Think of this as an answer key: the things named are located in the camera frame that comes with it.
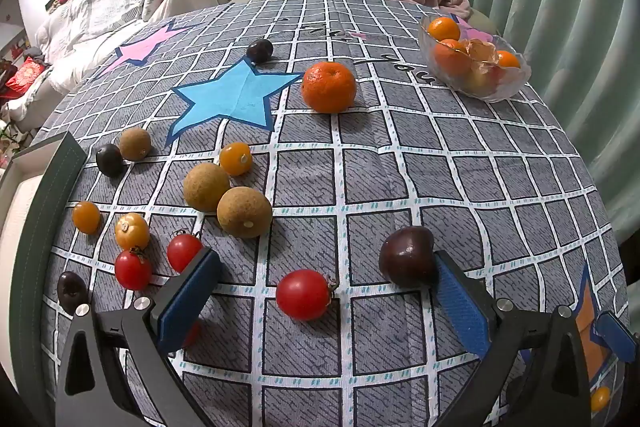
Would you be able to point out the red patterned cushion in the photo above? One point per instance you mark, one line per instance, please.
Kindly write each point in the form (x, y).
(26, 74)

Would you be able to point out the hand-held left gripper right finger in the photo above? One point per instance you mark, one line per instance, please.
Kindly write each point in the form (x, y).
(462, 307)

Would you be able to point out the reddish yellow apple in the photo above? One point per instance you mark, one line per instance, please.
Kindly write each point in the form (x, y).
(482, 79)

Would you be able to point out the green rimmed white tray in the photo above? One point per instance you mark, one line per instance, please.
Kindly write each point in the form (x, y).
(60, 167)

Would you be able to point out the brown longan fruit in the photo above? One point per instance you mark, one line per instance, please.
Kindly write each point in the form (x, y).
(135, 143)
(244, 212)
(206, 186)

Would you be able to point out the red cherry tomato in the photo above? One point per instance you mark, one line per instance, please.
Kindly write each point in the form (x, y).
(183, 251)
(133, 269)
(302, 294)

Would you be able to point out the large mandarin orange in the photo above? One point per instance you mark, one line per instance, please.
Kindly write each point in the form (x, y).
(328, 87)

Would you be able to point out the large dark plum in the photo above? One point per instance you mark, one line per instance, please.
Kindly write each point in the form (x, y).
(406, 256)

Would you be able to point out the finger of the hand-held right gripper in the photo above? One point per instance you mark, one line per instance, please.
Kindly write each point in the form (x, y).
(612, 334)

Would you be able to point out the white covered sofa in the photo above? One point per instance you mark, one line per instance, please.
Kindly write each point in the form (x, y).
(115, 2)

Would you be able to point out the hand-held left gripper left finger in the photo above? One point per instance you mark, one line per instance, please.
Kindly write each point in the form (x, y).
(187, 302)

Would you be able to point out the clear glass bowl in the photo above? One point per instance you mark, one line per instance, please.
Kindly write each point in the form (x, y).
(500, 89)

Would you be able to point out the yellow cherry tomato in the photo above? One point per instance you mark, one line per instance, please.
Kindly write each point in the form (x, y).
(132, 231)
(86, 217)
(600, 398)
(235, 159)

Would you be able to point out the pale green curtain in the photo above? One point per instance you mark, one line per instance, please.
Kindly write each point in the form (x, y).
(550, 32)

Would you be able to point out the orange peel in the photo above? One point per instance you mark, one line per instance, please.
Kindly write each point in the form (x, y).
(481, 52)

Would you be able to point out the grey grid star tablecloth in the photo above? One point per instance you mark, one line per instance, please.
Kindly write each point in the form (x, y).
(350, 187)

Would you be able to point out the small dark plum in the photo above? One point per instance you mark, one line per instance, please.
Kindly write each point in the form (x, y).
(71, 288)
(259, 50)
(109, 160)

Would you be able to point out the small orange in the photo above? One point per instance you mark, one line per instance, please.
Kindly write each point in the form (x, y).
(451, 58)
(508, 59)
(444, 28)

